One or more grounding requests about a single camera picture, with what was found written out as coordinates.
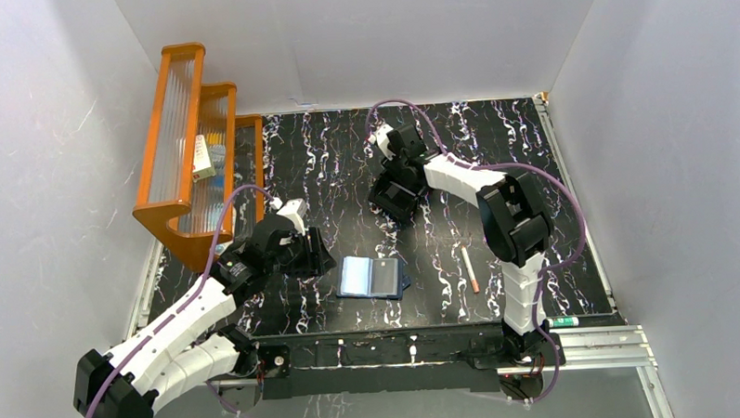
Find blue leather card holder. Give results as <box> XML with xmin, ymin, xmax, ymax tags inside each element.
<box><xmin>337</xmin><ymin>256</ymin><xmax>410</xmax><ymax>300</ymax></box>

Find black VIP credit card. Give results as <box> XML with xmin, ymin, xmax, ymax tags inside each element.
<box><xmin>370</xmin><ymin>258</ymin><xmax>399</xmax><ymax>296</ymax></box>

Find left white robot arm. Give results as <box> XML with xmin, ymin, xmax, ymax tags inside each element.
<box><xmin>72</xmin><ymin>209</ymin><xmax>337</xmax><ymax>418</ymax></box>

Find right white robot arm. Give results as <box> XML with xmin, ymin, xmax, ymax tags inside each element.
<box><xmin>368</xmin><ymin>124</ymin><xmax>552</xmax><ymax>366</ymax></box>

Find black card box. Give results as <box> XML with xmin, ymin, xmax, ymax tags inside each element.
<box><xmin>368</xmin><ymin>175</ymin><xmax>429</xmax><ymax>225</ymax></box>

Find orange wooden rack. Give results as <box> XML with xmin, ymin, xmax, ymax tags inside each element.
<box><xmin>132</xmin><ymin>42</ymin><xmax>264</xmax><ymax>273</ymax></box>

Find white red small box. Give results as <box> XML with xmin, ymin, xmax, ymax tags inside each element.
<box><xmin>191</xmin><ymin>135</ymin><xmax>215</xmax><ymax>183</ymax></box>

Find white orange pen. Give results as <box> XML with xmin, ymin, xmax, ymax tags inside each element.
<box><xmin>461</xmin><ymin>246</ymin><xmax>481</xmax><ymax>294</ymax></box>

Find green white marker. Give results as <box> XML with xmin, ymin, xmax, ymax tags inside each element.
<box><xmin>547</xmin><ymin>316</ymin><xmax>580</xmax><ymax>329</ymax></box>

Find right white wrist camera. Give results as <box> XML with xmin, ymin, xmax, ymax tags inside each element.
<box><xmin>368</xmin><ymin>124</ymin><xmax>395</xmax><ymax>159</ymax></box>

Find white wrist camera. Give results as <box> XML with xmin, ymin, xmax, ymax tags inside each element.
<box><xmin>368</xmin><ymin>124</ymin><xmax>395</xmax><ymax>159</ymax></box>
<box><xmin>269</xmin><ymin>197</ymin><xmax>306</xmax><ymax>235</ymax></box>

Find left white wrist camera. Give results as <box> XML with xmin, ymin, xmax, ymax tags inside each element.
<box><xmin>269</xmin><ymin>197</ymin><xmax>306</xmax><ymax>235</ymax></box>

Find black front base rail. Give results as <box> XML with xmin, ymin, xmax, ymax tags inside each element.
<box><xmin>201</xmin><ymin>314</ymin><xmax>569</xmax><ymax>417</ymax></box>

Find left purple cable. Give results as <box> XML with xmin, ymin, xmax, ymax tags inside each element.
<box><xmin>68</xmin><ymin>183</ymin><xmax>289</xmax><ymax>418</ymax></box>

